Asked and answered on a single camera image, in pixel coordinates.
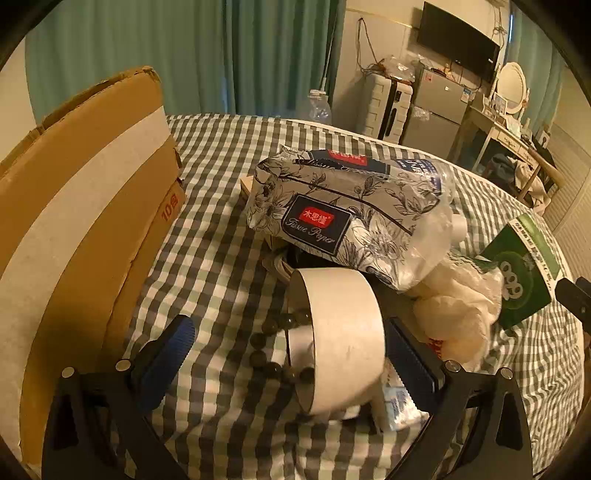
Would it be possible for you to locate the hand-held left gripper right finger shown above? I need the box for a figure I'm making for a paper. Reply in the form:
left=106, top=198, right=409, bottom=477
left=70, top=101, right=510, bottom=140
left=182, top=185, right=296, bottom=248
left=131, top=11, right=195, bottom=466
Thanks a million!
left=383, top=316, right=532, bottom=480

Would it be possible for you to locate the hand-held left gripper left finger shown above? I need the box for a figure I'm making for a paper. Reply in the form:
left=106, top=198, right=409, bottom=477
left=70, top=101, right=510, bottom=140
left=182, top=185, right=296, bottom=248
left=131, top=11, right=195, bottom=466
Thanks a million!
left=41, top=315, right=197, bottom=480

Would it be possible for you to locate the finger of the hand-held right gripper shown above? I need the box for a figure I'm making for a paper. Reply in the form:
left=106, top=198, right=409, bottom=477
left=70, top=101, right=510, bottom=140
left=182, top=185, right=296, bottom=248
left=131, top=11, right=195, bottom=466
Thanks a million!
left=555, top=276, right=591, bottom=328

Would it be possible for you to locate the small pocket tissue packet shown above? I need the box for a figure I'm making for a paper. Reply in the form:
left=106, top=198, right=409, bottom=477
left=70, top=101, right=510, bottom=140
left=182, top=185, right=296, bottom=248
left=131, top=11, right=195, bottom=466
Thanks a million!
left=381, top=337, right=446, bottom=432

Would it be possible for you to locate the white tape roll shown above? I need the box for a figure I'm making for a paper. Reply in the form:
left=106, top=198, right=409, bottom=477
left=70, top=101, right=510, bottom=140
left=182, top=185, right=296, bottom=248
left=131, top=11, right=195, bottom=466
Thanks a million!
left=284, top=267, right=386, bottom=414

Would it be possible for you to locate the large cardboard box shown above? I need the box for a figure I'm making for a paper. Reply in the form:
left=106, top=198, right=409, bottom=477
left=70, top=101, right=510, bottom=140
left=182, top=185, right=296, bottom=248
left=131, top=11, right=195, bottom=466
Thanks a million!
left=0, top=67, right=188, bottom=462

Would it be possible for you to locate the grey checkered desktop cloth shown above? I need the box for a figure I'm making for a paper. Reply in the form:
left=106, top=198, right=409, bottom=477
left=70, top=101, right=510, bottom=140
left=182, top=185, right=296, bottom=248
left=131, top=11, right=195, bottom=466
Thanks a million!
left=124, top=113, right=585, bottom=480

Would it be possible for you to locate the green paper box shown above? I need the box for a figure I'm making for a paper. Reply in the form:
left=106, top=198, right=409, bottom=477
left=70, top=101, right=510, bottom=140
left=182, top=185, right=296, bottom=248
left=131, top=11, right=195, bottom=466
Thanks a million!
left=478, top=212, right=566, bottom=330

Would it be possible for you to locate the white plastic bag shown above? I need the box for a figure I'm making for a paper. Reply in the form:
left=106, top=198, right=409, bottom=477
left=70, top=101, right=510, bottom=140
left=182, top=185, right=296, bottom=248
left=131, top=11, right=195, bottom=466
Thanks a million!
left=412, top=251, right=504, bottom=374

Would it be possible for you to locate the white louvered panel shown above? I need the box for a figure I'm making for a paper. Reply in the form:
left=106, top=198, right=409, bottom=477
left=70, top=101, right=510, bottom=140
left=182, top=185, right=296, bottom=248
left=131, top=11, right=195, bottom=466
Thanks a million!
left=540, top=124, right=591, bottom=241

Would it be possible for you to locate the pile of clothes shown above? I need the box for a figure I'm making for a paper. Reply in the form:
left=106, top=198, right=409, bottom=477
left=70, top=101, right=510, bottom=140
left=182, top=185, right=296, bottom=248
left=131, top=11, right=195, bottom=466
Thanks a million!
left=510, top=157, right=546, bottom=197

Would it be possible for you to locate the floral tissue paper pack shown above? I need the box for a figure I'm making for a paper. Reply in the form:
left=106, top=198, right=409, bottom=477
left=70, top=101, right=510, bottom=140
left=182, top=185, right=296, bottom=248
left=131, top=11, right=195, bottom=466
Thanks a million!
left=246, top=144, right=455, bottom=292

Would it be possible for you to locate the white dressing table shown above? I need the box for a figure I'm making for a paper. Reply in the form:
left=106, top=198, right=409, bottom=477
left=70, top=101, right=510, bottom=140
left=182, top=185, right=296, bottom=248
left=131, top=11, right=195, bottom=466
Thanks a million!
left=450, top=99, right=539, bottom=176

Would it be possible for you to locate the white oval mirror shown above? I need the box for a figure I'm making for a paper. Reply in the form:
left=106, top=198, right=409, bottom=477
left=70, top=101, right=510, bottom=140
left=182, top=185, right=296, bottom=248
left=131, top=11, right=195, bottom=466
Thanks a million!
left=494, top=62, right=528, bottom=123

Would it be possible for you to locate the teal curtain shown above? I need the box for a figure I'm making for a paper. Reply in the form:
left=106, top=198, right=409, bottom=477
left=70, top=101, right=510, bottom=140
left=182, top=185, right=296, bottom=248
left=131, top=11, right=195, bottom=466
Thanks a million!
left=505, top=4, right=566, bottom=134
left=25, top=0, right=347, bottom=127

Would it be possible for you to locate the grey mini fridge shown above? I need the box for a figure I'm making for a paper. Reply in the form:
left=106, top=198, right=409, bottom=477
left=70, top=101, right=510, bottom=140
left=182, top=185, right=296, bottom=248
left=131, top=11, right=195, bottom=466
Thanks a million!
left=402, top=69, right=481, bottom=160

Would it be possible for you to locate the white suitcase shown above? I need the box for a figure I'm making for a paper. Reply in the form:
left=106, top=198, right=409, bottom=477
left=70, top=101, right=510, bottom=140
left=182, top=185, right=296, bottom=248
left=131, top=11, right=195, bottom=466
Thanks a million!
left=362, top=73, right=414, bottom=141

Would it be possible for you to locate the large clear water jug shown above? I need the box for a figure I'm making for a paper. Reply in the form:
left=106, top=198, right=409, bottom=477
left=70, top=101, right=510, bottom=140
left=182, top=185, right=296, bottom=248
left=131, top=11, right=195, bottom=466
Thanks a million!
left=307, top=90, right=332, bottom=125

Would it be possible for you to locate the clear plastic bag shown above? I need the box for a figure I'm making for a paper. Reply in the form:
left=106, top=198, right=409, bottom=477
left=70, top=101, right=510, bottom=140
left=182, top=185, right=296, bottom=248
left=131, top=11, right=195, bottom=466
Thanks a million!
left=383, top=54, right=419, bottom=84

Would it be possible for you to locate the white pole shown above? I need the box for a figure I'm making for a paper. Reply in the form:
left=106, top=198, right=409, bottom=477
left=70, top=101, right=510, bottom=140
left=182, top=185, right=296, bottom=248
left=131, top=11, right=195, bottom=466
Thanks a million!
left=322, top=28, right=336, bottom=93

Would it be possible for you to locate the dark bead bracelet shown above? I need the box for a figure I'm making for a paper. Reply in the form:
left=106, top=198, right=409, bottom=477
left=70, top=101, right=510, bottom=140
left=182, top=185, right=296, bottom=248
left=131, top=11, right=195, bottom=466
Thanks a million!
left=249, top=311, right=317, bottom=386

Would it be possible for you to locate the black wall television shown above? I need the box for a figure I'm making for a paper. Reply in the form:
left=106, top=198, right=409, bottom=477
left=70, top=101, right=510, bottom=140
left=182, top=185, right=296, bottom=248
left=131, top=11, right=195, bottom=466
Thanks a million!
left=417, top=1, right=502, bottom=83

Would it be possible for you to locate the hanging cable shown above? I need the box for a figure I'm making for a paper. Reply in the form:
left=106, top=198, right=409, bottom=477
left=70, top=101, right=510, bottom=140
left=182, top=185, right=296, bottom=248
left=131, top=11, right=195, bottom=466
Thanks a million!
left=358, top=16, right=384, bottom=75

